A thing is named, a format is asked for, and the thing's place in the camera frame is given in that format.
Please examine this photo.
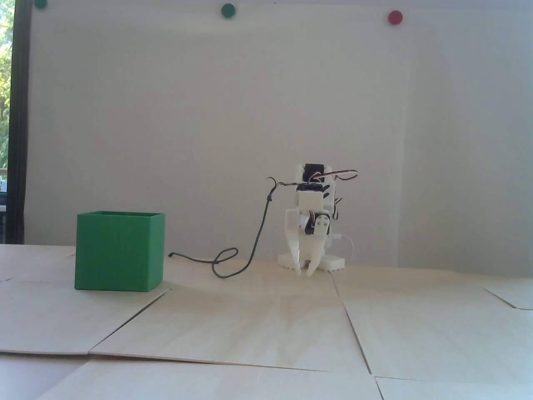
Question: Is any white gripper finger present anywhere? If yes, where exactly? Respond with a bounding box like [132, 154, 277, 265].
[285, 230, 305, 277]
[306, 214, 332, 278]

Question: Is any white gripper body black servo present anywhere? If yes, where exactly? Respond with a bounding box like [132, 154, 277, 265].
[285, 185, 334, 239]

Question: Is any green open box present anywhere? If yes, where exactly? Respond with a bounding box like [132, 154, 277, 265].
[75, 211, 166, 292]

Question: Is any light plywood sheet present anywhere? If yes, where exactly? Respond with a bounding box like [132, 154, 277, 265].
[0, 278, 171, 355]
[332, 269, 533, 384]
[89, 289, 372, 374]

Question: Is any white power cable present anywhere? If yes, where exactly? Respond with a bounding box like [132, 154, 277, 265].
[336, 234, 355, 264]

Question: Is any thin black cable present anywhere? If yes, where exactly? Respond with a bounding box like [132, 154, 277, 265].
[169, 177, 300, 279]

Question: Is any red white servo wire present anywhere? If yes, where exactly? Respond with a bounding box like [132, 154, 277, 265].
[310, 168, 358, 221]

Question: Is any dark window frame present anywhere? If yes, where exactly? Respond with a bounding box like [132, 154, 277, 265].
[7, 0, 33, 245]

